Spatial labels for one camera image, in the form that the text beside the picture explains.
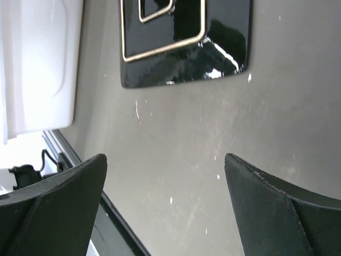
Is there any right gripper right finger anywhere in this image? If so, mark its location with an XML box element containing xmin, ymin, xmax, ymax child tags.
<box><xmin>224</xmin><ymin>153</ymin><xmax>340</xmax><ymax>255</ymax></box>

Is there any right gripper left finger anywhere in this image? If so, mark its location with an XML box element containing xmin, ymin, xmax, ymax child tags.
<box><xmin>1</xmin><ymin>154</ymin><xmax>107</xmax><ymax>255</ymax></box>

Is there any black square plate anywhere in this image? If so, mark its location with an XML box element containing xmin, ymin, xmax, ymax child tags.
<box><xmin>118</xmin><ymin>0</ymin><xmax>254</xmax><ymax>89</ymax></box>

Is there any white plastic bin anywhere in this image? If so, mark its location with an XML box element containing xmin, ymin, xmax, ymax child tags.
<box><xmin>1</xmin><ymin>1</ymin><xmax>83</xmax><ymax>144</ymax></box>

